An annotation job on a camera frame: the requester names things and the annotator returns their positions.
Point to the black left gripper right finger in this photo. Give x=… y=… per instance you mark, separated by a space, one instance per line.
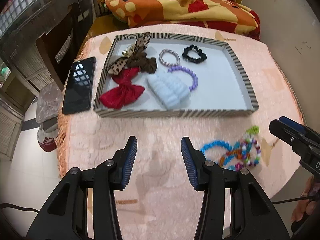
x=203 y=173

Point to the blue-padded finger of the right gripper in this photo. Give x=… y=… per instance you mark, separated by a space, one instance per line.
x=286 y=129

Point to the red satin hair bow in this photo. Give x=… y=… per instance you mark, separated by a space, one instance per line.
x=125 y=93

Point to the grey cushioned stool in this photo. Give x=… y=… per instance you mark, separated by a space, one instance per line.
x=47 y=109

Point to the person's right hand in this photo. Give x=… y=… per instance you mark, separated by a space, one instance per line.
x=306 y=206

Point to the black scrunchie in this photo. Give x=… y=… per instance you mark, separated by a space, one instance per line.
x=194 y=54

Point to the pink fuzzy bed cover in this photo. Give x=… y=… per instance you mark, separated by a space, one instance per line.
x=159 y=202

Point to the striped white tray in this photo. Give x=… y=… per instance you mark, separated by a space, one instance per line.
x=195 y=77

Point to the black smartphone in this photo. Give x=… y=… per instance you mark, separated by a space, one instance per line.
x=78 y=91

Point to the dark wooden chair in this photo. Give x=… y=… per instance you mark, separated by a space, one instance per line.
x=59 y=47

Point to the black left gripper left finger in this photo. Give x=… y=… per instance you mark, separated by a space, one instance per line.
x=115 y=173

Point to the orange yellow cartoon blanket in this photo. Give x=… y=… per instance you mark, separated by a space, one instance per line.
x=224 y=15

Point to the leopard print hair bow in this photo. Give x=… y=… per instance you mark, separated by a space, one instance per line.
x=135 y=56

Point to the light blue fluffy scrunchie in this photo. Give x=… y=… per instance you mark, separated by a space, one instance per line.
x=168 y=89

